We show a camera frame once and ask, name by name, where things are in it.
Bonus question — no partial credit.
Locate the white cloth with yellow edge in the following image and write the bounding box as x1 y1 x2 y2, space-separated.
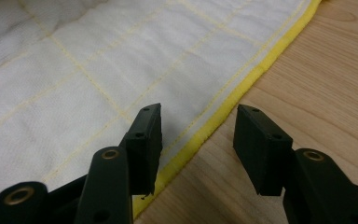
0 0 323 219

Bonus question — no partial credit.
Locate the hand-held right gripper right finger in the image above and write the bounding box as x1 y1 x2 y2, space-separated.
232 104 294 197

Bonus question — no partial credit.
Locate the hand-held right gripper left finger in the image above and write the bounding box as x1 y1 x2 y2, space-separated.
118 103 164 197

